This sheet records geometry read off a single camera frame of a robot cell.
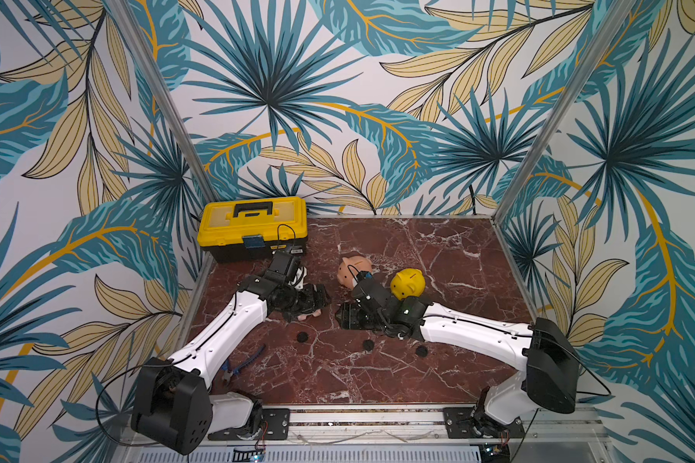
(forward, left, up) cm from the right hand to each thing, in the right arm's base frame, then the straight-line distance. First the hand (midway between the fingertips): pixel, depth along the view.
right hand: (341, 316), depth 79 cm
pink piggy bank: (+6, +8, -10) cm, 14 cm away
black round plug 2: (-3, -8, -14) cm, 16 cm away
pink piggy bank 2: (+20, -3, -5) cm, 21 cm away
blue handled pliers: (-10, +32, -11) cm, 35 cm away
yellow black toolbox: (+29, +29, +4) cm, 41 cm away
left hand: (+3, +7, 0) cm, 7 cm away
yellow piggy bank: (+13, -21, -4) cm, 25 cm away
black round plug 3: (-6, -24, -13) cm, 28 cm away
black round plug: (0, +12, -13) cm, 18 cm away
